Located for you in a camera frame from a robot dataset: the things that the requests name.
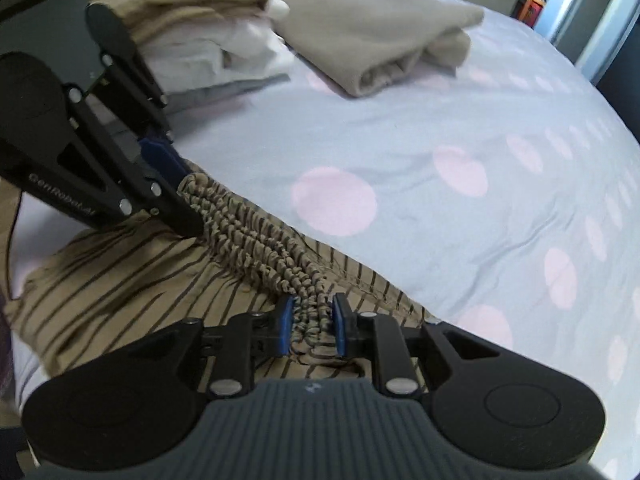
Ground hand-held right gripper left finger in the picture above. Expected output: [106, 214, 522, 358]
[150, 294, 296, 401]

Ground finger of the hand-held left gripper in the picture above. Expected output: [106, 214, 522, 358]
[20, 85, 205, 238]
[102, 42, 185, 187]

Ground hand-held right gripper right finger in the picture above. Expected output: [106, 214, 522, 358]
[331, 292, 501, 401]

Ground brown striped pants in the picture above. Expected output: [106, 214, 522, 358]
[5, 172, 443, 396]

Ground white folded garment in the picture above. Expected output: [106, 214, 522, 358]
[137, 0, 296, 97]

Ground light striped folded garment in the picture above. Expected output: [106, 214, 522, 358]
[82, 0, 273, 50]

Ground taupe folded garment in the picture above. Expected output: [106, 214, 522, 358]
[235, 0, 486, 99]

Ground polka dot bed sheet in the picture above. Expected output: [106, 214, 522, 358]
[10, 0, 640, 480]

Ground orange box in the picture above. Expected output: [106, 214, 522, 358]
[520, 0, 547, 24]

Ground grey door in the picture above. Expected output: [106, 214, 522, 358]
[545, 0, 640, 86]

